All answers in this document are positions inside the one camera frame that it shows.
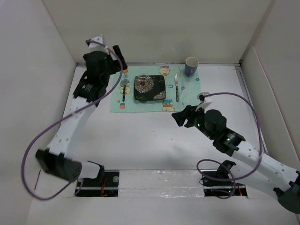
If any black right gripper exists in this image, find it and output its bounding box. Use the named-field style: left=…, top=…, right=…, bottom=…
left=172, top=103, right=215, bottom=140

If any steel fork patterned handle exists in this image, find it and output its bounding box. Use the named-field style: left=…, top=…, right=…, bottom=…
left=122, top=69, right=128, bottom=102

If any steel knife patterned handle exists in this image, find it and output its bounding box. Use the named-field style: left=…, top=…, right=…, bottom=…
left=174, top=73, right=179, bottom=102

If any green cartoon print cloth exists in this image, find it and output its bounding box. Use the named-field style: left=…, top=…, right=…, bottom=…
left=110, top=64, right=201, bottom=113

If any black floral square plate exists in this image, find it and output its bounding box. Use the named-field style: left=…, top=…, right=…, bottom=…
left=134, top=75, right=166, bottom=103

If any purple ceramic mug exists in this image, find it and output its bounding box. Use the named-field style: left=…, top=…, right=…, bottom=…
left=184, top=57, right=199, bottom=76

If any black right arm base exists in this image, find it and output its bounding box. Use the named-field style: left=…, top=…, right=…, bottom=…
left=199, top=160, right=248, bottom=199

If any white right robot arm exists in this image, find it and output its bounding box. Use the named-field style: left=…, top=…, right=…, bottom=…
left=178, top=105, right=300, bottom=214

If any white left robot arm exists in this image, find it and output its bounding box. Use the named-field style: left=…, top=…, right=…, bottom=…
left=35, top=45, right=128, bottom=186

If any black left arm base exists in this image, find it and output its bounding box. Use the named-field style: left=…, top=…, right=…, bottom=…
left=74, top=165, right=120, bottom=197

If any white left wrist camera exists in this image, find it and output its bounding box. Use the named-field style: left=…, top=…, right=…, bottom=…
left=85, top=34, right=105, bottom=49

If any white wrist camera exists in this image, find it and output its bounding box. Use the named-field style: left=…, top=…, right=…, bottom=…
left=195, top=92, right=212, bottom=112
left=85, top=34, right=105, bottom=49

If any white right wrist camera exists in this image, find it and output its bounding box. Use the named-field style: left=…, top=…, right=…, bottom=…
left=195, top=92, right=212, bottom=112

